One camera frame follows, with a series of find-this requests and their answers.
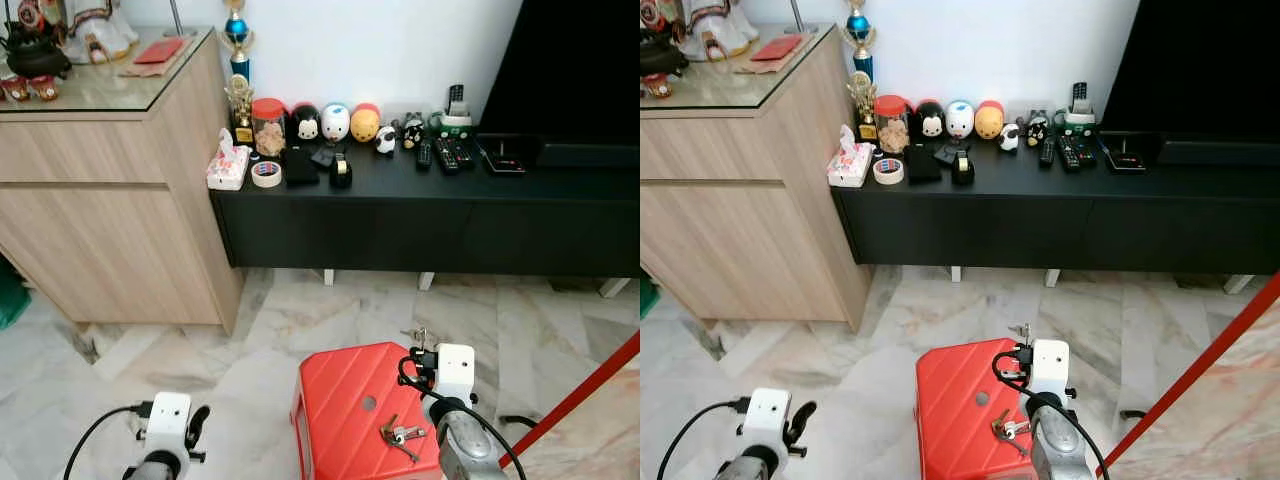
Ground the red plastic stool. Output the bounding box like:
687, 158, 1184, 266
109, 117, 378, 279
291, 342, 446, 480
915, 338, 1041, 480

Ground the brass and silver key bunch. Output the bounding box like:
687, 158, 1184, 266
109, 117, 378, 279
378, 413, 429, 463
990, 408, 1032, 457

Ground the light wood cabinet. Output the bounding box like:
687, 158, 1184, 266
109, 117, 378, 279
0, 25, 244, 334
640, 22, 873, 331

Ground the pink tissue pack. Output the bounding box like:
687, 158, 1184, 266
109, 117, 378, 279
827, 125, 874, 188
206, 128, 251, 191

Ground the black wallet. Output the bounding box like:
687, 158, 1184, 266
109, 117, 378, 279
903, 145, 943, 185
282, 147, 320, 188

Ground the black TV console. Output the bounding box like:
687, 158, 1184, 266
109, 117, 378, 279
832, 133, 1280, 293
210, 135, 641, 291

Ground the black plush toy white face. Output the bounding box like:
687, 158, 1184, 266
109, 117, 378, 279
290, 102, 322, 142
915, 100, 947, 139

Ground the clear jar red lid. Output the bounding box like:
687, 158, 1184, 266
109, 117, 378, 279
874, 95, 909, 154
251, 97, 289, 158

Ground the small gold trophy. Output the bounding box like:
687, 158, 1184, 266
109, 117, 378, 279
224, 75, 256, 144
850, 72, 879, 141

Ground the white and blue plush toy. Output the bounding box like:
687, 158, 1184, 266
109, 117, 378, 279
945, 100, 976, 140
320, 102, 352, 143

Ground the yellow plush toy red cap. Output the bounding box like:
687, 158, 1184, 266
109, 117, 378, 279
350, 102, 382, 143
974, 100, 1005, 140

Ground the red packet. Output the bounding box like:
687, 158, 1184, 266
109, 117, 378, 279
750, 35, 804, 63
133, 37, 186, 66

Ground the black incense pot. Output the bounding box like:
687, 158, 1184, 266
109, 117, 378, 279
640, 30, 691, 77
3, 25, 73, 81

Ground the green cradle with phone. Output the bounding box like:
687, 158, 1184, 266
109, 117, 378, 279
430, 83, 474, 139
1055, 81, 1098, 137

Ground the tall blue gold trophy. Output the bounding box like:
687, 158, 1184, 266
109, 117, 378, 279
220, 0, 254, 83
843, 0, 877, 81

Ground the white robed statue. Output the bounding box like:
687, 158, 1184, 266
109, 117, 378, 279
60, 0, 139, 65
680, 0, 761, 61

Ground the black television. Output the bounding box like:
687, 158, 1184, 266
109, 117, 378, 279
478, 0, 641, 167
1100, 0, 1280, 167

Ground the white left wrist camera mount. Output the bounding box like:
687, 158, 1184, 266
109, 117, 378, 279
745, 388, 794, 448
143, 392, 192, 453

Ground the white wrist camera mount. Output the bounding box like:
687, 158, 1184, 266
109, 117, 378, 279
143, 392, 192, 453
1028, 339, 1071, 401
432, 343, 476, 403
745, 388, 794, 448

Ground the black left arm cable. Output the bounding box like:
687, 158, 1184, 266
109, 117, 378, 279
63, 402, 151, 480
657, 397, 751, 480

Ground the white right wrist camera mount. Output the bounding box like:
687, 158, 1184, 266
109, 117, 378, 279
432, 343, 476, 403
1028, 339, 1071, 401

